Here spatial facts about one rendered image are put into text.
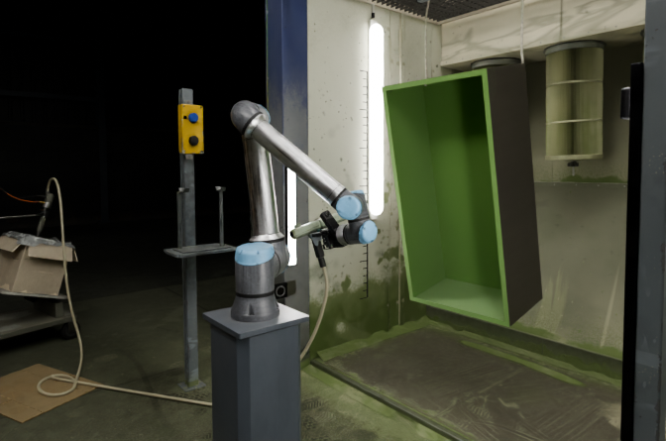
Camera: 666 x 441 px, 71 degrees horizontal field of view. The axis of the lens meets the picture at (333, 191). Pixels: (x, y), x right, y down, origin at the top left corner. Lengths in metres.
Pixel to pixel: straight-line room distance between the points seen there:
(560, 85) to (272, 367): 2.43
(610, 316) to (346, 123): 1.92
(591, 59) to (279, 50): 1.89
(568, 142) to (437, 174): 0.90
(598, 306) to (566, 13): 1.77
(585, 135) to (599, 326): 1.14
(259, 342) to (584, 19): 2.57
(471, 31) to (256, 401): 2.82
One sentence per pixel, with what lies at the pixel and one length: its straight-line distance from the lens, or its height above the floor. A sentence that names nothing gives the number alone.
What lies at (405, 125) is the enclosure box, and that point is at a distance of 2.61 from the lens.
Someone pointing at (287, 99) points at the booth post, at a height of 1.60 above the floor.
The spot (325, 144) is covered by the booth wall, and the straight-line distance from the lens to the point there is 2.87.
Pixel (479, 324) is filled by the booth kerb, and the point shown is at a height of 0.14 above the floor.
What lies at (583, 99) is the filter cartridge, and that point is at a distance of 3.29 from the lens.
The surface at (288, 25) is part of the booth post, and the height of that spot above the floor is 2.03.
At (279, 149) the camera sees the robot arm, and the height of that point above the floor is 1.29.
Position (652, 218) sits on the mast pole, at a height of 1.11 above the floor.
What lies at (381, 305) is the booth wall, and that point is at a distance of 3.33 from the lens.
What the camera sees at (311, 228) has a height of 0.94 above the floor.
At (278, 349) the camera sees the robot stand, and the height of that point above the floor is 0.54.
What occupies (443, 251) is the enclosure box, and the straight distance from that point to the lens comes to 2.93.
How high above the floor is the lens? 1.22
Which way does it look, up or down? 3 degrees down
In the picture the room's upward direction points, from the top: straight up
